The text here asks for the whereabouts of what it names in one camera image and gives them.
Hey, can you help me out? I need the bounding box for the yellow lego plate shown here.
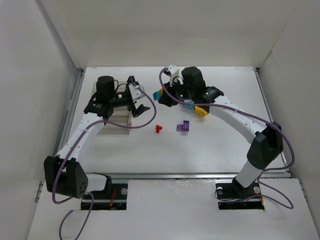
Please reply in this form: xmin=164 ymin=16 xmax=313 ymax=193
xmin=159 ymin=88 xmax=164 ymax=96

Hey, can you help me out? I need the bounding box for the teal lego brick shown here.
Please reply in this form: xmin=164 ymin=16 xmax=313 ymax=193
xmin=152 ymin=91 xmax=162 ymax=101

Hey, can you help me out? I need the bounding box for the small red lego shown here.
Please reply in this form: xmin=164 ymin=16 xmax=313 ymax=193
xmin=155 ymin=125 xmax=163 ymax=134

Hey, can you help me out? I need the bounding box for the purple lego block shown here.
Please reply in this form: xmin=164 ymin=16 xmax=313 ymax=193
xmin=176 ymin=120 xmax=190 ymax=136

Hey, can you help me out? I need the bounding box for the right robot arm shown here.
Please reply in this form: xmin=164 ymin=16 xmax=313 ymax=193
xmin=158 ymin=65 xmax=284 ymax=198

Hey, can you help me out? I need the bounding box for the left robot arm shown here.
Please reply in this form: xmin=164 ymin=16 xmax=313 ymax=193
xmin=43 ymin=75 xmax=149 ymax=204

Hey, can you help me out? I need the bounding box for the teal frog lego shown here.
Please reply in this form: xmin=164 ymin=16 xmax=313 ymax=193
xmin=183 ymin=99 xmax=195 ymax=110

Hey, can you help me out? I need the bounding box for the yellow lego figure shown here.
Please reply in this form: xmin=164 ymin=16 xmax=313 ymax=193
xmin=194 ymin=106 xmax=209 ymax=118

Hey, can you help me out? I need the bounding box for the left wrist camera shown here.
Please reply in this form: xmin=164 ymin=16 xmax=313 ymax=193
xmin=128 ymin=82 xmax=145 ymax=103

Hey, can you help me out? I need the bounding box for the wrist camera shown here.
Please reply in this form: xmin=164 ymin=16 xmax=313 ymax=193
xmin=128 ymin=82 xmax=145 ymax=103
xmin=164 ymin=64 xmax=180 ymax=87

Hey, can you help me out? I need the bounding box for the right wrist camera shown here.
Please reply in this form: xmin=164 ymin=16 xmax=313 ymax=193
xmin=164 ymin=64 xmax=180 ymax=87

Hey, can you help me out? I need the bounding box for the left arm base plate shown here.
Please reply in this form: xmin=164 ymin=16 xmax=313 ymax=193
xmin=91 ymin=182 xmax=128 ymax=211

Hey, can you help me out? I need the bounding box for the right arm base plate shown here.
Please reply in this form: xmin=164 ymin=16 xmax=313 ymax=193
xmin=214 ymin=182 xmax=265 ymax=210

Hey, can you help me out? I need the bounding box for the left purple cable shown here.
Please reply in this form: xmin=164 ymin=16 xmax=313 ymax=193
xmin=51 ymin=84 xmax=158 ymax=240

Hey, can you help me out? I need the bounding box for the purple cable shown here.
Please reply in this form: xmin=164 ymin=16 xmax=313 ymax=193
xmin=159 ymin=66 xmax=296 ymax=210
xmin=51 ymin=84 xmax=158 ymax=240

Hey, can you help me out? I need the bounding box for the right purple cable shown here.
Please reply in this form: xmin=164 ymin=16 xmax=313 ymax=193
xmin=159 ymin=66 xmax=296 ymax=210

